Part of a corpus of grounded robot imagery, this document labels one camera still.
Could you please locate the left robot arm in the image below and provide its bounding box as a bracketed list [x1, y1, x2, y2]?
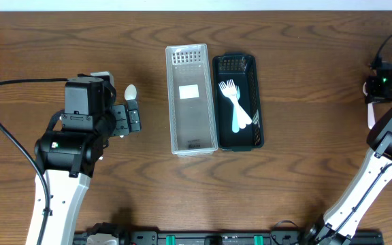
[27, 71, 141, 244]

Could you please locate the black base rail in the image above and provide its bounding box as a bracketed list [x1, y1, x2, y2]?
[71, 223, 384, 245]

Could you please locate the black perforated plastic basket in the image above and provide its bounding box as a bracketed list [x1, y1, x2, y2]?
[212, 52, 264, 152]

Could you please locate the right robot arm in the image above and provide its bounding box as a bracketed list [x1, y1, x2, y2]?
[298, 55, 392, 244]

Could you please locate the white plastic spoon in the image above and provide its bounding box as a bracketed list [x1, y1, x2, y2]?
[362, 82, 376, 129]
[124, 84, 137, 101]

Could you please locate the white perforated plastic basket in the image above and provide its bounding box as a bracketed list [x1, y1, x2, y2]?
[165, 44, 218, 157]

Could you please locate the white label sticker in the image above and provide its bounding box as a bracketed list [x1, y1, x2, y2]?
[178, 84, 199, 99]

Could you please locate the left black cable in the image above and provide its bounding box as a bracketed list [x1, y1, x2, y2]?
[0, 78, 69, 245]

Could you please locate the white plastic fork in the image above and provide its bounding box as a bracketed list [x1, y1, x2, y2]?
[231, 86, 240, 133]
[226, 79, 248, 129]
[218, 79, 252, 129]

